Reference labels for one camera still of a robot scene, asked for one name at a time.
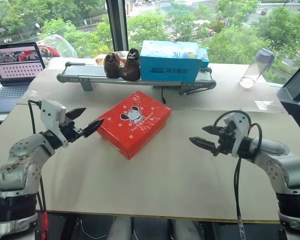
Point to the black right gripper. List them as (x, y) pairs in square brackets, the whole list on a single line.
[(226, 142)]

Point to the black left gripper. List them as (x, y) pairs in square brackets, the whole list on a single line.
[(70, 131)]

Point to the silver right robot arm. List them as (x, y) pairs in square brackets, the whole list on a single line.
[(277, 165)]

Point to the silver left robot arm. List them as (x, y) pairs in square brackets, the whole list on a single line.
[(22, 155)]

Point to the red shoe box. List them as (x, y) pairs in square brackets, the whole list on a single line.
[(135, 125)]

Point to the blue cardboard box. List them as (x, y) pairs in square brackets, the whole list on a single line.
[(170, 62)]

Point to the grey conveyor belt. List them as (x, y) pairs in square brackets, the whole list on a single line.
[(90, 73)]

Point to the brown plush shoe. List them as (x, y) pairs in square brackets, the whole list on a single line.
[(131, 66), (111, 65)]

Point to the colourful packet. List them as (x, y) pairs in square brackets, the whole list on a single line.
[(100, 59)]

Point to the clear plastic bag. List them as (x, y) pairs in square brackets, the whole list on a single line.
[(60, 46)]

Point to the clear bottle with lilac lid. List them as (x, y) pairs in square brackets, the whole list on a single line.
[(255, 68)]

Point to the grey laptop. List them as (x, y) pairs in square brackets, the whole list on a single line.
[(15, 67)]

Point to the black monitor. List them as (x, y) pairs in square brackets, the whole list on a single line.
[(297, 82)]

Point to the grey rounded shape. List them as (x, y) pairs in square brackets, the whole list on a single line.
[(121, 228)]

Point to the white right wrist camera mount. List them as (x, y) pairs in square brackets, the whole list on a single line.
[(240, 125)]

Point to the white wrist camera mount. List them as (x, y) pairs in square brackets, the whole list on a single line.
[(240, 125), (51, 110)]

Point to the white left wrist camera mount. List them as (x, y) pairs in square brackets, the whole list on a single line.
[(51, 110)]

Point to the black window frame post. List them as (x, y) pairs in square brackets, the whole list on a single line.
[(118, 25)]

